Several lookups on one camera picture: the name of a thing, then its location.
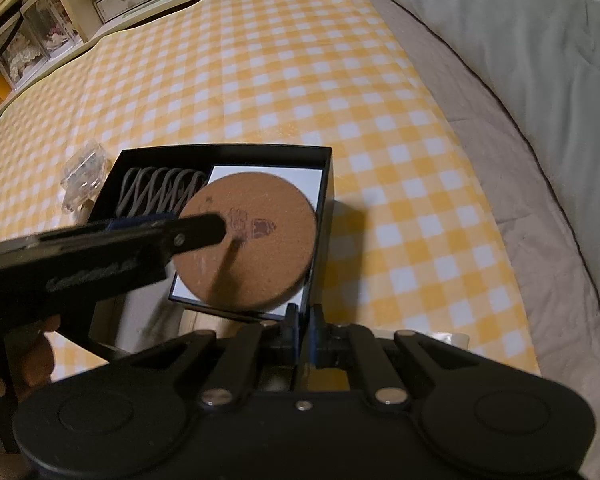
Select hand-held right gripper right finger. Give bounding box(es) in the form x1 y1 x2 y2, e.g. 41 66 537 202
310 305 481 407

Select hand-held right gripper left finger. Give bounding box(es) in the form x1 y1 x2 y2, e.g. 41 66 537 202
105 304 302 407

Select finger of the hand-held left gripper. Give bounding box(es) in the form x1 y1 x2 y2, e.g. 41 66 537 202
105 211 227 256

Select brown hair claw clip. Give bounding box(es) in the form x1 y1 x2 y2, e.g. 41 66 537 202
114 165 208 221

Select round cork coaster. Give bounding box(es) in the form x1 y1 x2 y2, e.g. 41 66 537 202
172 172 317 311

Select clear plastic case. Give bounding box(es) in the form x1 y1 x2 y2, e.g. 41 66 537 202
62 139 112 213

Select white gift box black sides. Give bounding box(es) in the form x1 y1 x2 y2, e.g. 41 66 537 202
169 164 326 322

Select person's left hand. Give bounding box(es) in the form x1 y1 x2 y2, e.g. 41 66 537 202
0 314 62 402

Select yellow checked cloth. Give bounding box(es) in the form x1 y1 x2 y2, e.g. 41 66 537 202
0 0 541 376

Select clear case with white doll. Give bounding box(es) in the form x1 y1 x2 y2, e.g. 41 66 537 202
0 10 46 88

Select grey bed sheet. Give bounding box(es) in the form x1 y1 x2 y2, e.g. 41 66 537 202
340 0 600 441

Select clear case with pink doll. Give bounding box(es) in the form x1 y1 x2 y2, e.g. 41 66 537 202
22 0 81 63

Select grey pillow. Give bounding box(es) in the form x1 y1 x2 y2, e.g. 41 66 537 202
367 0 600 211

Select black bag handle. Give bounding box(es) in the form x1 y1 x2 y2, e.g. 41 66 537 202
0 4 25 63

